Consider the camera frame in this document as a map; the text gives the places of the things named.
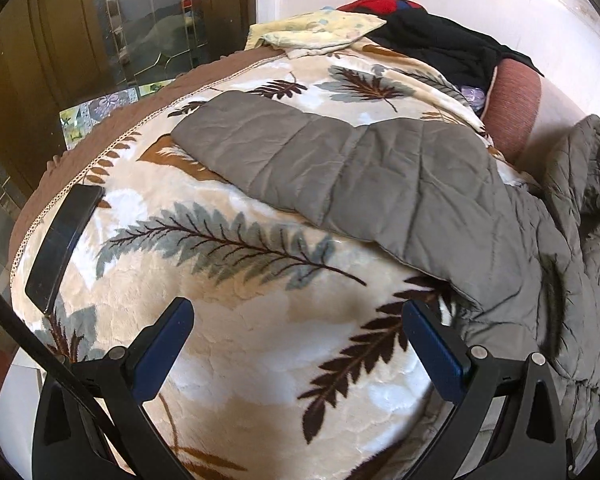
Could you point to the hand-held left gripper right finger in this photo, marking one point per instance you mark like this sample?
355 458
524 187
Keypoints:
432 347

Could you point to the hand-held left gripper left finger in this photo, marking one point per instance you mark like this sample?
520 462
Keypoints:
166 347

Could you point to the grey quilted jacket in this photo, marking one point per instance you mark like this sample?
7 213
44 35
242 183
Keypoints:
380 175

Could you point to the leaf print plush blanket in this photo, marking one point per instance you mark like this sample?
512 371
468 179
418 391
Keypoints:
230 360

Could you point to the black smartphone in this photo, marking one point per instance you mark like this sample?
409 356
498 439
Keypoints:
60 245

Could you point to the pink brown bolster pillow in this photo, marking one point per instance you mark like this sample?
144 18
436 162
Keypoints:
510 105

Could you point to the small purple translucent object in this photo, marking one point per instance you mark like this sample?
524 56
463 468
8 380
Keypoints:
472 96

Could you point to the black garment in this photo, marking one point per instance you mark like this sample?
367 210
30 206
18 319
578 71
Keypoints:
430 45

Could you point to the wooden door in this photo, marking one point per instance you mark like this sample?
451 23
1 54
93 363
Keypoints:
40 60

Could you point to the leaded glass door panel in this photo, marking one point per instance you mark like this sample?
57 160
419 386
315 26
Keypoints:
170 20

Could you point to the pale yellow floral cloth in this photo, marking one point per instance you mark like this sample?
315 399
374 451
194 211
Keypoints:
320 30

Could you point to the red garment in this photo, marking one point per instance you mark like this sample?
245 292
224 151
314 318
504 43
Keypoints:
375 6

